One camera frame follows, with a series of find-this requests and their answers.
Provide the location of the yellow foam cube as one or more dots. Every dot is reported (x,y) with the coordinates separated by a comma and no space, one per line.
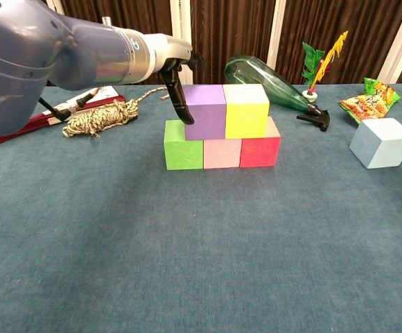
(246,114)

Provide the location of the orange green snack bag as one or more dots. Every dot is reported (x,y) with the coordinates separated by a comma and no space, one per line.
(367,105)

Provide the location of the blue felt table cover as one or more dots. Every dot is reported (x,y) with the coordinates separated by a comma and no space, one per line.
(201,260)

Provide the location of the purple foam cube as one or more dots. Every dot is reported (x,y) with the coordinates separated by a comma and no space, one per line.
(208,118)

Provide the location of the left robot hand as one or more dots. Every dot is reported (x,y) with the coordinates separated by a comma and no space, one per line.
(171,52)

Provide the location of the pink foam cube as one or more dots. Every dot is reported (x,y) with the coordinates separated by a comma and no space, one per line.
(222,154)

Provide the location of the red and white folding fan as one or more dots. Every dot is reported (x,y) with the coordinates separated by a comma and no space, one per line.
(112,93)

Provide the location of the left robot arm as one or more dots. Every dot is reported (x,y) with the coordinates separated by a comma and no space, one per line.
(31,52)

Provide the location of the green plastic spray bottle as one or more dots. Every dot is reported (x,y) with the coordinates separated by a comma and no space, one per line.
(280,90)

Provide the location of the dark brown curtain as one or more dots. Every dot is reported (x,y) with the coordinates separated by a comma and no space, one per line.
(232,31)

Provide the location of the red foam cube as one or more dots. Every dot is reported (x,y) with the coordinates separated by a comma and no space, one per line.
(259,152)

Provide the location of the light blue foam cube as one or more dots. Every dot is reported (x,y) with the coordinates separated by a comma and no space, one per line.
(381,145)

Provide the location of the green foam cube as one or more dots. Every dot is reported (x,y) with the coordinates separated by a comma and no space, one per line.
(183,156)

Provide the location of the white frame post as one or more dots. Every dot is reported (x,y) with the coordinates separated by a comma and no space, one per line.
(276,31)
(400,45)
(181,17)
(53,4)

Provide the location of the feather shuttlecock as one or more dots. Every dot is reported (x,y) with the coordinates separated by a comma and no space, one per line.
(312,57)

